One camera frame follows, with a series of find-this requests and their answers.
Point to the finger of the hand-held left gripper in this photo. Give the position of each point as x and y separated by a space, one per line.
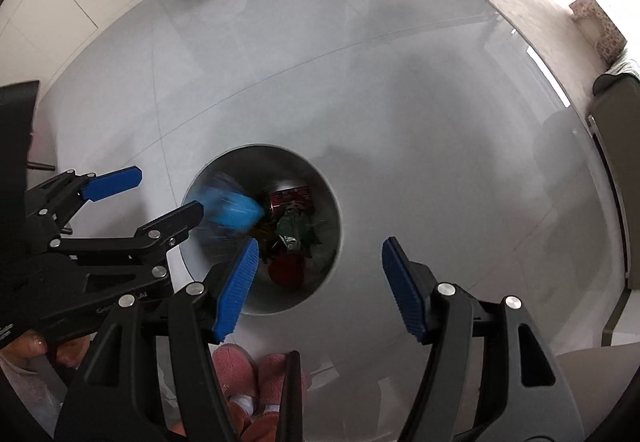
170 224
112 184

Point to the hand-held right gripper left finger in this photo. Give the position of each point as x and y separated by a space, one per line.
237 292

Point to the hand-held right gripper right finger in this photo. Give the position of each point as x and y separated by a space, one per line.
405 292

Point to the blue snack wrapper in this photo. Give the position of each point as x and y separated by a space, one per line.
230 209

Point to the green snack wrapper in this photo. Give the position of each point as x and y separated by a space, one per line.
295 228

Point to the grey round trash bin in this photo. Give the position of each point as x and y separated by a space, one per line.
325 202

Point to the person's left forearm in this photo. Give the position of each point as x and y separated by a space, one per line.
20 387

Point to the person's left hand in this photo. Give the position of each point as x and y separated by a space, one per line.
32 346

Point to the pink fluffy slipper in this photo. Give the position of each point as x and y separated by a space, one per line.
272 377
235 372

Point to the red drink can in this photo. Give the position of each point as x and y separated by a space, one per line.
292 199

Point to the black panel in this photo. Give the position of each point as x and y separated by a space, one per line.
15 137

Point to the black metal bar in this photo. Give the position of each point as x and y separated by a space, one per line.
291 397

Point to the white low cabinet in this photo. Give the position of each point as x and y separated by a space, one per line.
55 7

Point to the floral printed box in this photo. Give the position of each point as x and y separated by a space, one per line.
597 25

